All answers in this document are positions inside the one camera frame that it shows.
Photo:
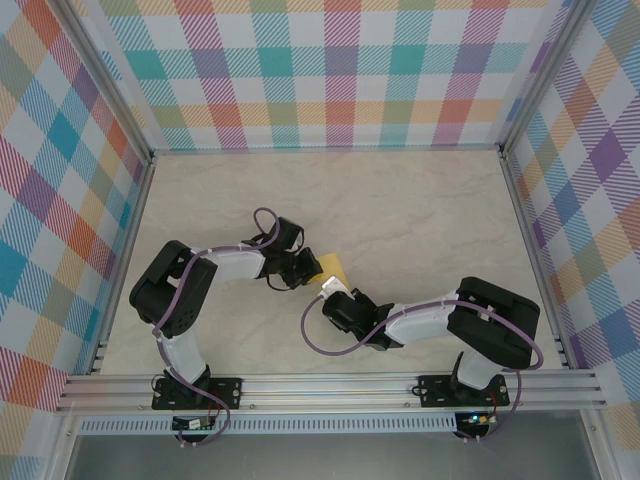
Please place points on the yellow paper sheet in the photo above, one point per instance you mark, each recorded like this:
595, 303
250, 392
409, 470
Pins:
332, 265

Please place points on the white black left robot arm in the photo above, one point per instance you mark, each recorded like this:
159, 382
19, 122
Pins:
235, 265

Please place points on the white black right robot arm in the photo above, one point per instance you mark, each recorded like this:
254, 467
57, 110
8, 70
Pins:
420, 322

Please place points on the green circuit board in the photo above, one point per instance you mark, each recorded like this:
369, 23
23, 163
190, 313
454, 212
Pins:
192, 424
477, 419

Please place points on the wide aluminium mounting rail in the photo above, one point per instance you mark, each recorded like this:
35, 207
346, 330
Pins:
325, 392

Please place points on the aluminium frame rail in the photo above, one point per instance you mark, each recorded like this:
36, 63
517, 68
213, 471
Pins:
125, 250
534, 250
325, 149

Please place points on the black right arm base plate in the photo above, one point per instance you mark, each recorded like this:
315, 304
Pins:
435, 397

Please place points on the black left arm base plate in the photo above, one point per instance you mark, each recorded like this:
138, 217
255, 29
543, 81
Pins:
227, 392

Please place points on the aluminium frame post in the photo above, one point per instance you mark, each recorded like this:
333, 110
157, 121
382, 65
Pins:
545, 75
107, 80
597, 450
62, 450

